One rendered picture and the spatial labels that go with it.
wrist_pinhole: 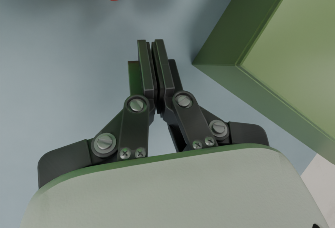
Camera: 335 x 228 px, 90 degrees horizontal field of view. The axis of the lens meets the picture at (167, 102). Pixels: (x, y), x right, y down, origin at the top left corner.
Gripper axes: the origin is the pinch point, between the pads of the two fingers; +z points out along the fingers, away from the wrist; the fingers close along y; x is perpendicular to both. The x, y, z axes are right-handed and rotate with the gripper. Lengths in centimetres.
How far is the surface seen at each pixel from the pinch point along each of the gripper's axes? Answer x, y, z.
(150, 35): -3.3, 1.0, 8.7
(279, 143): -14.3, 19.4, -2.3
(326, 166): -123, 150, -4
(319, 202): -148, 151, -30
